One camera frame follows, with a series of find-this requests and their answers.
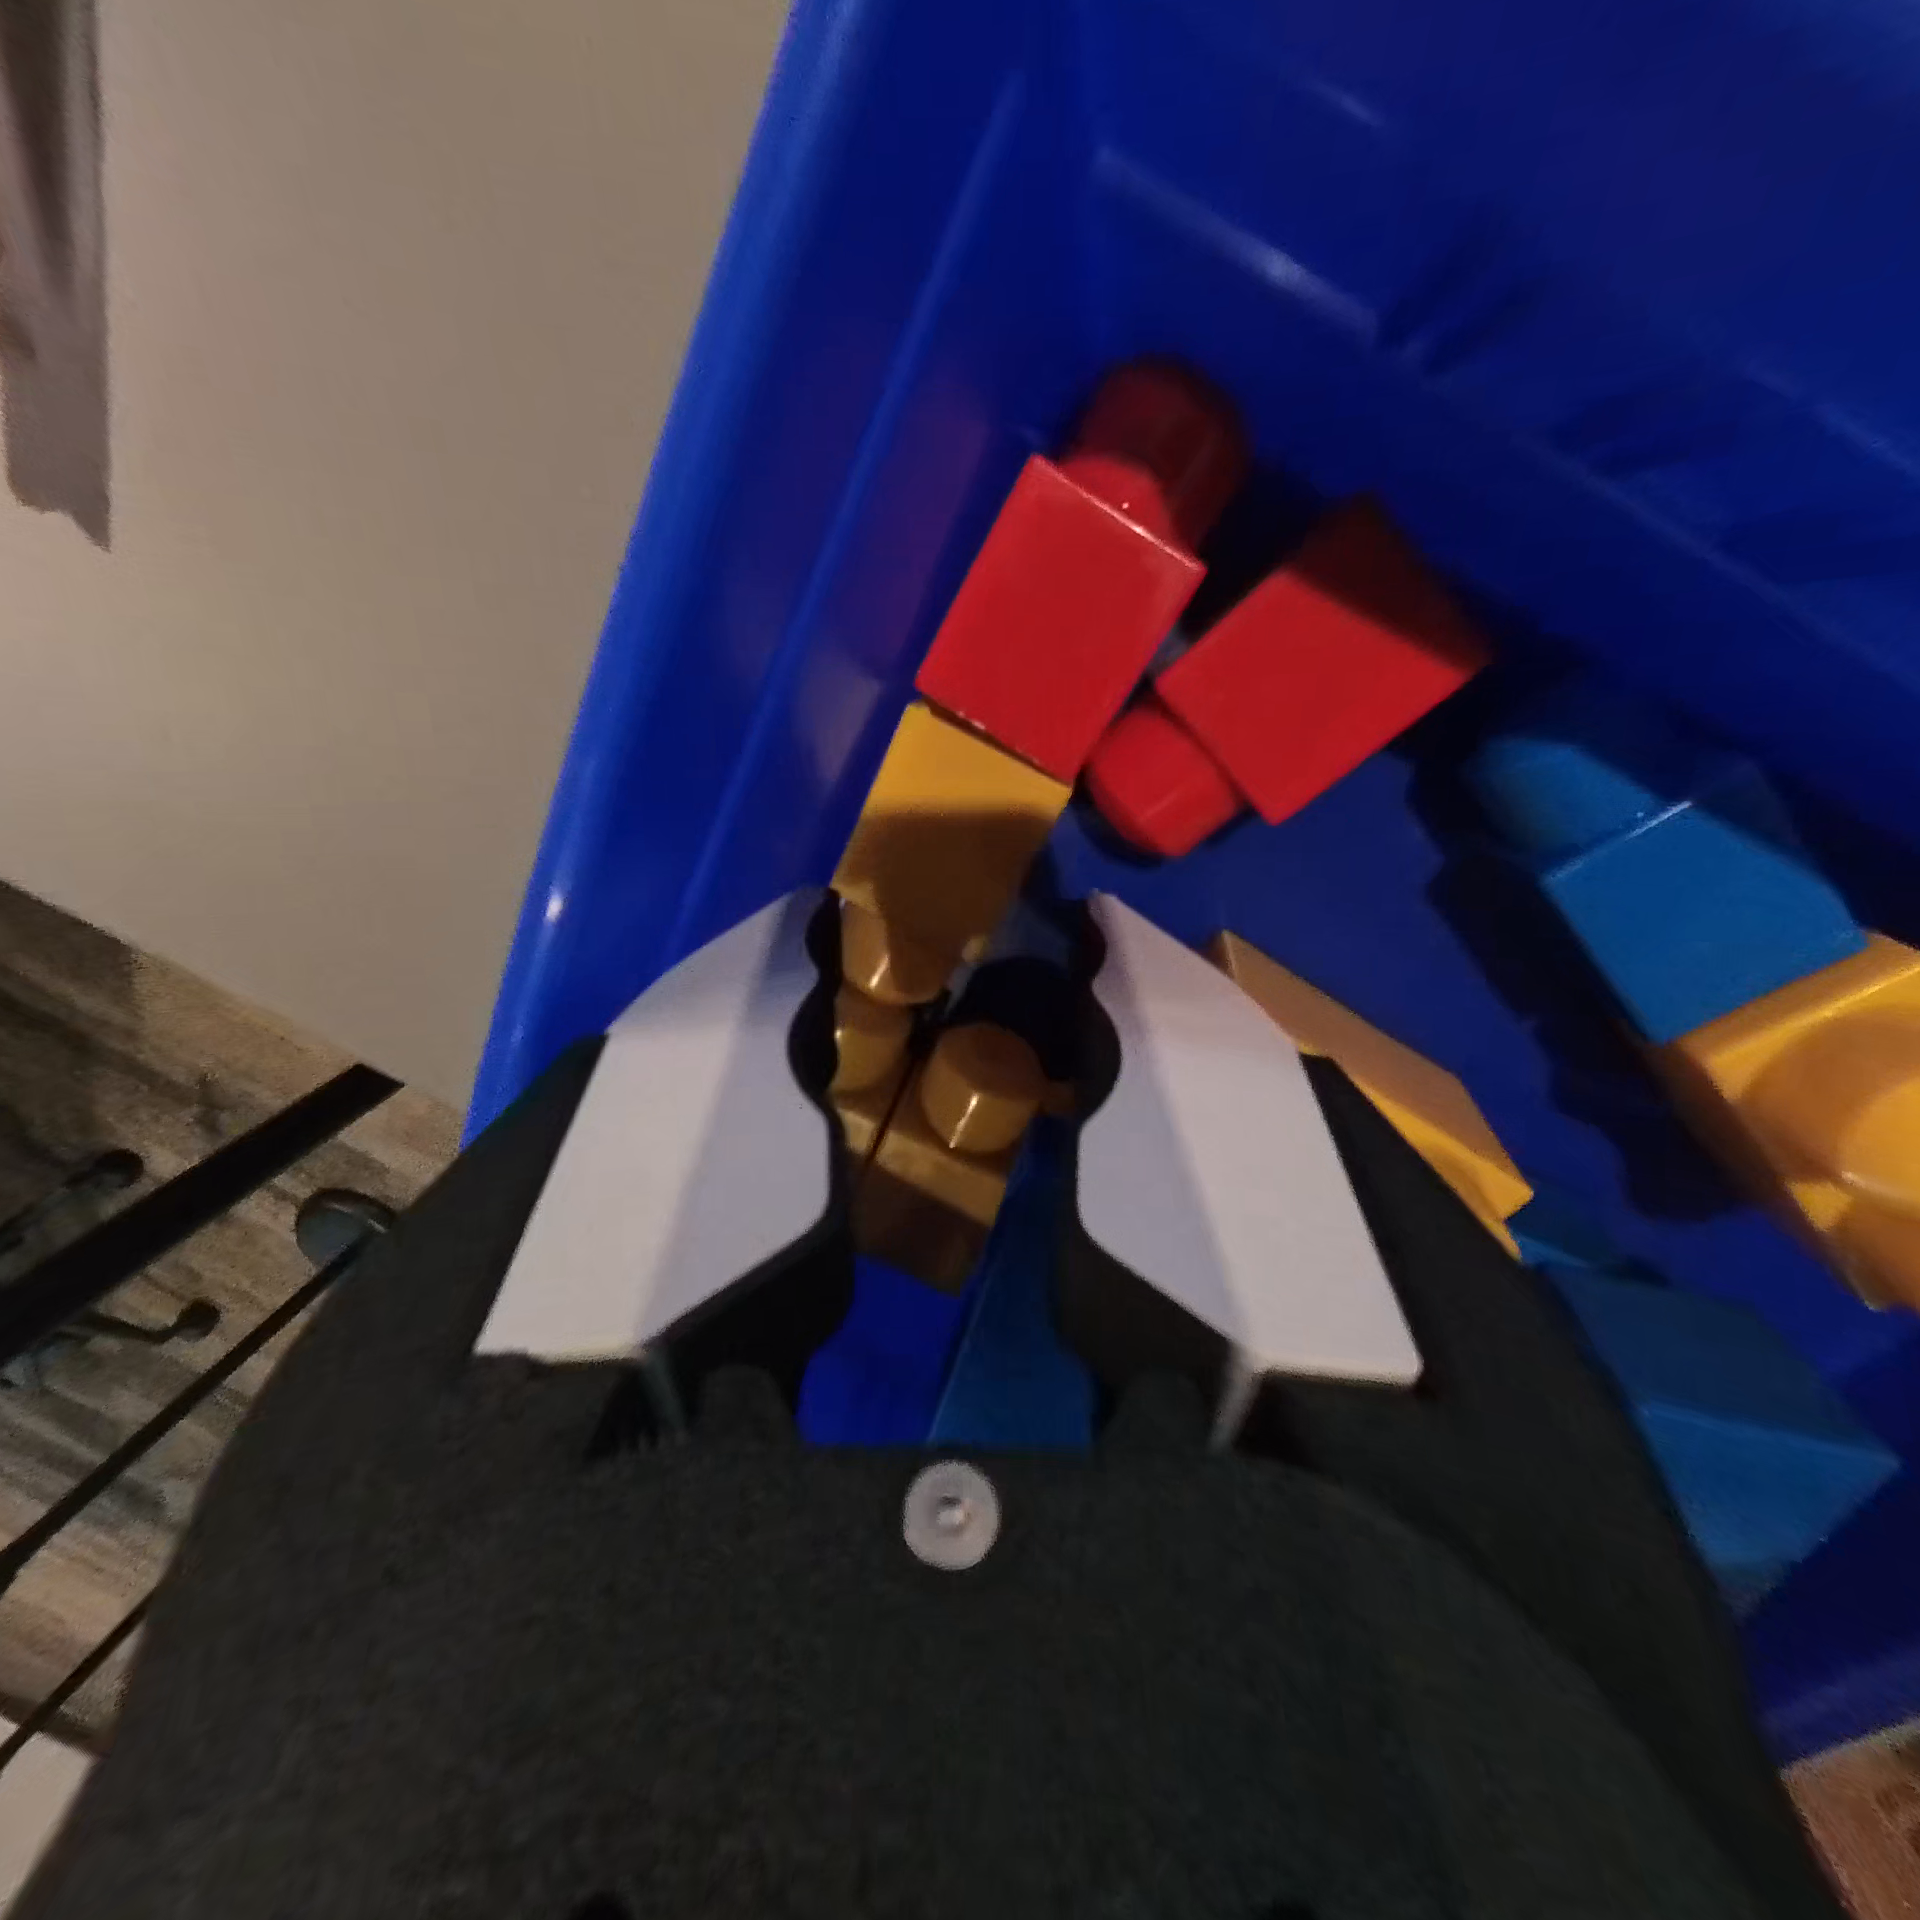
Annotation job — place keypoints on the pile of mega blocks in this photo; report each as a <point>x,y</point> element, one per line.
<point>1057,615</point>

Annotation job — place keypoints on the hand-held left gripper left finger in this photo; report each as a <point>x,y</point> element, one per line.
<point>676,1168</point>

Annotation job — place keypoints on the yellow single-stud mega block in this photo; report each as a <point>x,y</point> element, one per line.
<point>960,781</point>

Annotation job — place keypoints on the blue plastic bin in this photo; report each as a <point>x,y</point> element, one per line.
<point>1350,181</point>

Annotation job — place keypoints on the black tripod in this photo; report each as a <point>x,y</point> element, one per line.
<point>196,1201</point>

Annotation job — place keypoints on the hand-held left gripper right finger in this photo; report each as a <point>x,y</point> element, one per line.
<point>1229,1201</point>

